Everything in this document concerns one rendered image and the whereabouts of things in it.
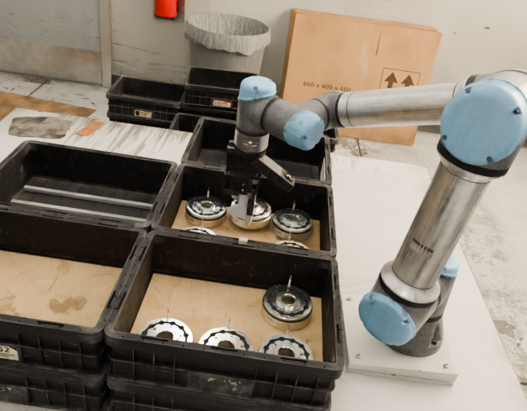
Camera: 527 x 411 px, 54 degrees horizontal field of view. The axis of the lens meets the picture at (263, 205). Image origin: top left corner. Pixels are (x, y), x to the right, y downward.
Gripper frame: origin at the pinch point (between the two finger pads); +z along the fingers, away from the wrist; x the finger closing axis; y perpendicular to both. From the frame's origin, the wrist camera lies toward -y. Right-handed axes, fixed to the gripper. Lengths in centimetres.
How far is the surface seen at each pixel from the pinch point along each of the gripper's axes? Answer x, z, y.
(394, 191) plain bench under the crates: -54, 20, -48
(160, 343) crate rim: 47.9, -8.9, 10.6
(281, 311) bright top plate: 29.7, -0.6, -9.2
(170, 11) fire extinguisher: -263, 35, 80
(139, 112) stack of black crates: -148, 55, 70
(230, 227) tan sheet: 0.2, 4.0, 4.6
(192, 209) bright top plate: -1.4, 1.0, 14.5
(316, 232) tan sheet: -3.3, 4.3, -17.0
